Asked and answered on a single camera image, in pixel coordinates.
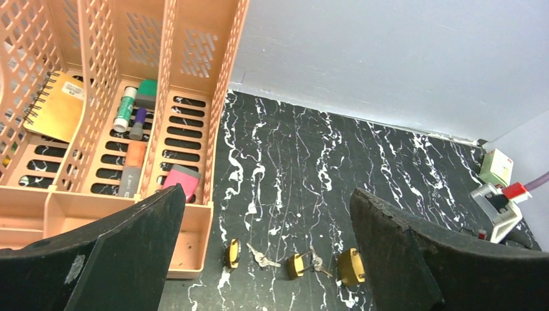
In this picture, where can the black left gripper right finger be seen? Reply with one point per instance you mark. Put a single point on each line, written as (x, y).
(414, 264)

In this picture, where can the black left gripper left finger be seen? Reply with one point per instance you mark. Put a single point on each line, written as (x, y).
(119, 262)

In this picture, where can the small brass padlock with key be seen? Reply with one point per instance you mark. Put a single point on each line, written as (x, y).
(232, 254)

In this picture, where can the padlock with silver shackle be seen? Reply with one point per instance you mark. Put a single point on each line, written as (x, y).
(296, 266)

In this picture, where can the orange grey marker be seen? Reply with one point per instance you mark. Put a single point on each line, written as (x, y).
(132, 169)

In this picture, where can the pink grey eraser block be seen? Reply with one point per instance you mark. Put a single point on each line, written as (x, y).
(186, 177)

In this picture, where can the purple grey small marker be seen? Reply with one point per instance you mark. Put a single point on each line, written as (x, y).
(136, 131)

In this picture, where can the white green small box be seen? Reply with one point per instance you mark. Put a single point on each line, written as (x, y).
(496, 169)

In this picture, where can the green white glue stick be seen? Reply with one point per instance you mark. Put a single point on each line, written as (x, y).
(124, 112)

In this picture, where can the pink plastic file organizer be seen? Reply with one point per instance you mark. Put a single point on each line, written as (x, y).
(52, 186)

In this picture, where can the yellow spiral notebook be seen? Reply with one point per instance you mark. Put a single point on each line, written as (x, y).
(56, 111)

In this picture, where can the green grey eraser block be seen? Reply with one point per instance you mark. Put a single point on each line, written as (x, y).
(146, 94)

